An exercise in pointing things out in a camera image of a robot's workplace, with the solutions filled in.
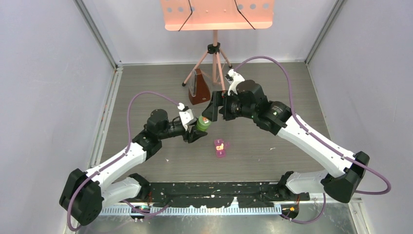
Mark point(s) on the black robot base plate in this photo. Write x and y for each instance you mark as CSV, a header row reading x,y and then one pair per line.
x,y
218,194

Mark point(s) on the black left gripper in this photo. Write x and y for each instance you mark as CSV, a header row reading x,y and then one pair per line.
x,y
192,136

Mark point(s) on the green pill bottle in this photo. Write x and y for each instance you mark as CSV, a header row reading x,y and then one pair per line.
x,y
203,124

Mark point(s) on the brown wooden metronome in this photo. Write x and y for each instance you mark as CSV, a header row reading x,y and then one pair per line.
x,y
198,90

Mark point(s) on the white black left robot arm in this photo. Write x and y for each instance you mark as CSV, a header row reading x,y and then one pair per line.
x,y
87,193

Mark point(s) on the pink music stand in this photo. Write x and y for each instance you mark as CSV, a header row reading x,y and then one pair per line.
x,y
215,16

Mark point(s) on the white pills in organizer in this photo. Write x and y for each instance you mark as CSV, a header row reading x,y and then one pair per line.
x,y
220,147

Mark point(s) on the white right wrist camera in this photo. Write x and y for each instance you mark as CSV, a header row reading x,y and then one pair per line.
x,y
233,79

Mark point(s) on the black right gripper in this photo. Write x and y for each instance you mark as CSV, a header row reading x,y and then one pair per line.
x,y
219,98

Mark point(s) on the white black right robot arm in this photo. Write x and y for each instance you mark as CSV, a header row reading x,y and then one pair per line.
x,y
343,170

